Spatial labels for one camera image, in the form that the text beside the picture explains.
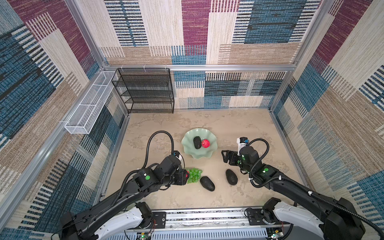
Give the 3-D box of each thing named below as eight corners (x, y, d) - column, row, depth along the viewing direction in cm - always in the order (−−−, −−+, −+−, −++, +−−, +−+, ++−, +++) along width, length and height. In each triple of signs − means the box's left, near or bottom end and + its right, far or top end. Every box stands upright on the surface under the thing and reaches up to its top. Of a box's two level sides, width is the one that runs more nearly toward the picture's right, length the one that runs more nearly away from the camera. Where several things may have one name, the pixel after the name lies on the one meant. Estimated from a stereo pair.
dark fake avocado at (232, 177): (227, 185, 84) (228, 183, 81) (225, 171, 89) (226, 169, 86) (237, 185, 84) (238, 183, 81) (234, 171, 89) (236, 169, 86)
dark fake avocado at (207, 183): (210, 194, 82) (210, 192, 80) (198, 181, 87) (198, 179, 84) (216, 187, 84) (216, 185, 82) (204, 176, 89) (204, 173, 86)
